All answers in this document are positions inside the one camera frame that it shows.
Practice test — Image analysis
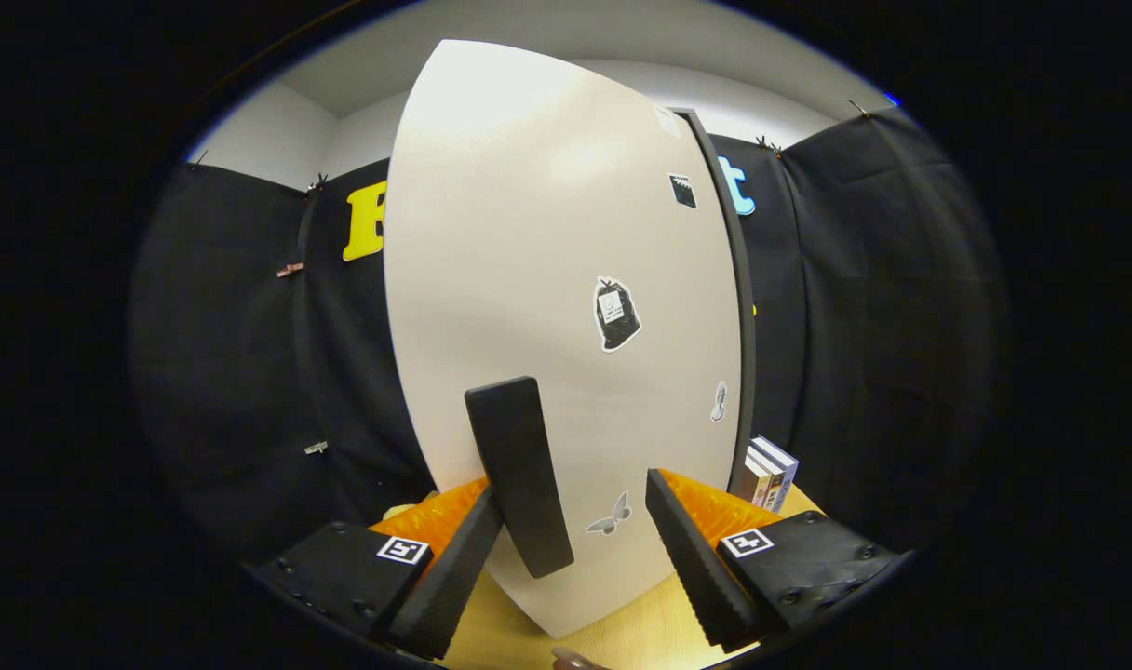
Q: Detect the black door handle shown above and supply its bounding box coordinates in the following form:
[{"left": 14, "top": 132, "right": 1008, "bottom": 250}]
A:
[{"left": 464, "top": 376, "right": 576, "bottom": 580}]

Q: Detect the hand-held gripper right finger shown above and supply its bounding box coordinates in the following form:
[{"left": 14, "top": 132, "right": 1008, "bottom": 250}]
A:
[{"left": 644, "top": 468, "right": 911, "bottom": 652}]

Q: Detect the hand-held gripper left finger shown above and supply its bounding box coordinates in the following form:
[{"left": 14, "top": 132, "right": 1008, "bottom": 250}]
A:
[{"left": 249, "top": 476, "right": 505, "bottom": 662}]

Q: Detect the black backdrop cloth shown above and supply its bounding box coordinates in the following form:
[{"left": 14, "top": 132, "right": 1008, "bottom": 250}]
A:
[{"left": 128, "top": 107, "right": 1009, "bottom": 569}]

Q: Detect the grey shoe cabinet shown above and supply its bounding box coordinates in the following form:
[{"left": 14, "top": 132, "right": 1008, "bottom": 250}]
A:
[{"left": 673, "top": 107, "right": 759, "bottom": 499}]

